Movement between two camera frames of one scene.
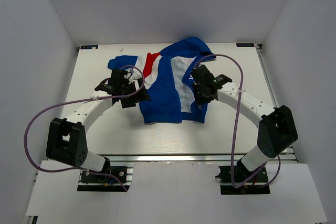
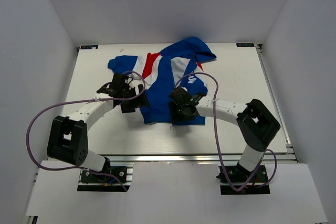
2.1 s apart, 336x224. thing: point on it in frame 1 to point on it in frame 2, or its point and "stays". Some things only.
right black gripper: x=198 y=100 to x=175 y=116
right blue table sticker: x=245 y=45 stays
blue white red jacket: x=167 y=77 stays
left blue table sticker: x=88 y=46 stays
